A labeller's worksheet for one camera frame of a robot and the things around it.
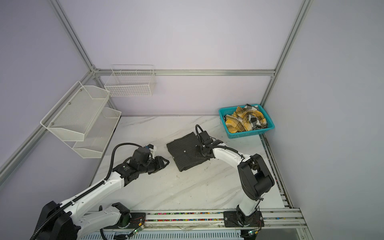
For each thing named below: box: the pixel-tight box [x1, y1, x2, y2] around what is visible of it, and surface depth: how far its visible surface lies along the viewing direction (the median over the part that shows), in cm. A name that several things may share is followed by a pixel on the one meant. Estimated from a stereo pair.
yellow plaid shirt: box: [224, 103, 267, 133], surface depth 107 cm
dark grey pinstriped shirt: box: [166, 132, 209, 172], surface depth 97 cm
